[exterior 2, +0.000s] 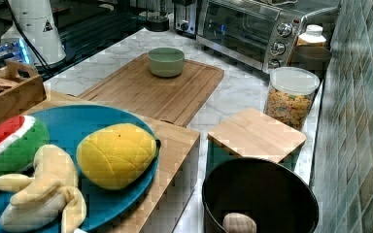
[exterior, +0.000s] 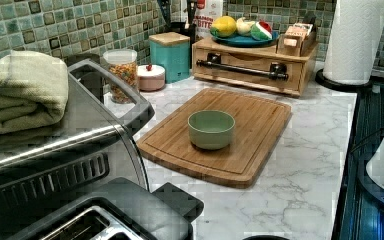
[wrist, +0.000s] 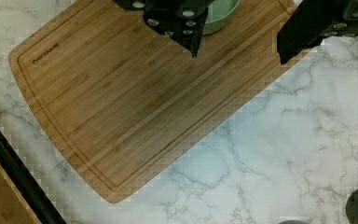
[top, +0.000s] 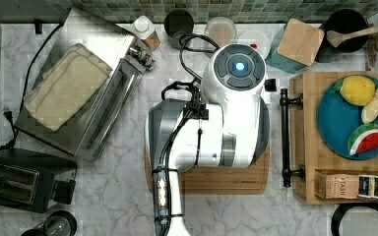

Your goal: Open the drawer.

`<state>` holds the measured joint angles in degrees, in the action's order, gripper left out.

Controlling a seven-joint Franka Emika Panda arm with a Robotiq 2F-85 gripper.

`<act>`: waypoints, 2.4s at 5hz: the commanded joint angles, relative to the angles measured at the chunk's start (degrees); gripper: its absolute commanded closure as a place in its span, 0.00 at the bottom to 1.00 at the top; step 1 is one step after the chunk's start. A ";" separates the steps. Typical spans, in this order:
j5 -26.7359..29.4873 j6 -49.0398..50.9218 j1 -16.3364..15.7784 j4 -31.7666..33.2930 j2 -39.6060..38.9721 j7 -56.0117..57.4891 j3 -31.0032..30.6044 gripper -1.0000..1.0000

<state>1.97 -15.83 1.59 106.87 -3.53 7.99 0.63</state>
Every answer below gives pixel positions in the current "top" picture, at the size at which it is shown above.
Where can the black drawer handle bar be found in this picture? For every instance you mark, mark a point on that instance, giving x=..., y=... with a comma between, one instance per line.
x=285, y=103

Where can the wooden drawer box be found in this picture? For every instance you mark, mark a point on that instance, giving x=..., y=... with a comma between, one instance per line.
x=308, y=149

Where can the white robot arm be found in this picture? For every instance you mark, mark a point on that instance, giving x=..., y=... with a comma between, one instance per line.
x=225, y=123

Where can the bamboo cutting board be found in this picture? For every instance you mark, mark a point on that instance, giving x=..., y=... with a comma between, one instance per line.
x=227, y=181

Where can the clear glass jar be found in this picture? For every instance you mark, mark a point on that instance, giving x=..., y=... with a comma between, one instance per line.
x=221, y=30

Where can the dark metal cup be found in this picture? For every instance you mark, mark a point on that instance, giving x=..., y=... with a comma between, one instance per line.
x=176, y=24

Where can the white round lid container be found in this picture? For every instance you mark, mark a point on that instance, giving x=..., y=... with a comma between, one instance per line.
x=257, y=40

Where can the white cap spice jar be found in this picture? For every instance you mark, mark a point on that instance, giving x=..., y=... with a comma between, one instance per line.
x=145, y=30

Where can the stainless steel toaster oven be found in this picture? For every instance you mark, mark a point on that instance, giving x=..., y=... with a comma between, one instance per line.
x=86, y=133

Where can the beige folded cloth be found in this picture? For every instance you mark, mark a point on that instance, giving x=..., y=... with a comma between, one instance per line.
x=66, y=87

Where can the blue plate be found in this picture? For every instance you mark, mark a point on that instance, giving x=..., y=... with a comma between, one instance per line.
x=337, y=119

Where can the brown tea box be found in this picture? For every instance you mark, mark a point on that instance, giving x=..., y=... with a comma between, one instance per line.
x=346, y=186

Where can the wooden spoon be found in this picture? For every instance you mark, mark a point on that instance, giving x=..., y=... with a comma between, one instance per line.
x=336, y=38

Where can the glass cup black base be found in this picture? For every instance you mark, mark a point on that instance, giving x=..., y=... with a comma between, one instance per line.
x=59, y=223

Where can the black two-slot toaster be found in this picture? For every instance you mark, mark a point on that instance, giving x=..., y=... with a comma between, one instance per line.
x=35, y=181

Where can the yellow toy lemon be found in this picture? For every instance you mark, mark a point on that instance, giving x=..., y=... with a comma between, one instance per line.
x=356, y=90

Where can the toy watermelon slice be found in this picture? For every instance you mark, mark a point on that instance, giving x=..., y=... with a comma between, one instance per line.
x=363, y=139

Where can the black curved pan rim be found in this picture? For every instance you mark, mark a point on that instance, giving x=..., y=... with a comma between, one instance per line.
x=341, y=211

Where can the black pot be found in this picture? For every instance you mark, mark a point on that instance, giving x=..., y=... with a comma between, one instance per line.
x=342, y=21

